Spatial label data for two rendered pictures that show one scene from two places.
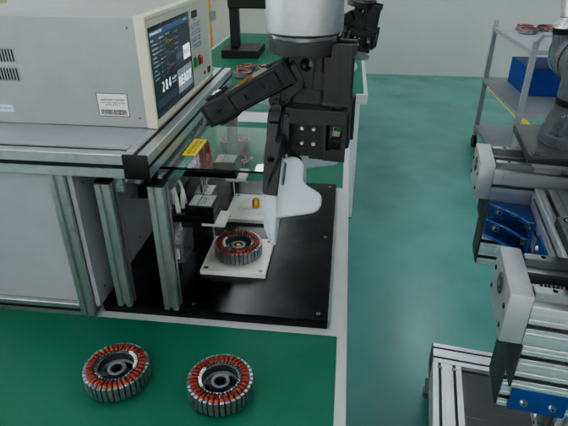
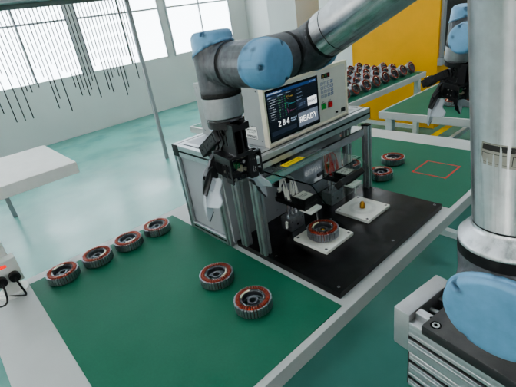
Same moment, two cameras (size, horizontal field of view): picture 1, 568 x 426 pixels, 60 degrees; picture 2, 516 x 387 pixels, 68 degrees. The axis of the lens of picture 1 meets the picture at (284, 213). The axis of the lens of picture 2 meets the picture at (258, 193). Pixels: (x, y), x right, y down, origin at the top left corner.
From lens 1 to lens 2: 55 cm
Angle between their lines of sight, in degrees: 40
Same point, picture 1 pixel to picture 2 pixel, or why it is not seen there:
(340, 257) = (395, 257)
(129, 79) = (257, 119)
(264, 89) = (211, 142)
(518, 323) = (402, 332)
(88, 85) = not seen: hidden behind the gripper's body
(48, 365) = (197, 262)
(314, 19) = (211, 112)
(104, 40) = (246, 97)
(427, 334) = not seen: outside the picture
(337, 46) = (227, 125)
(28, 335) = (200, 246)
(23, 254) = not seen: hidden behind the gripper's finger
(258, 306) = (308, 269)
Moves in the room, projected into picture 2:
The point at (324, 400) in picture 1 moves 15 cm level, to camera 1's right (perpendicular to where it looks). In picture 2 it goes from (300, 336) to (352, 362)
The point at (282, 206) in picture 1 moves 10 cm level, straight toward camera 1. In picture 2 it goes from (210, 202) to (170, 226)
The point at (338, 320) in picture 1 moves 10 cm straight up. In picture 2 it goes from (352, 296) to (352, 269)
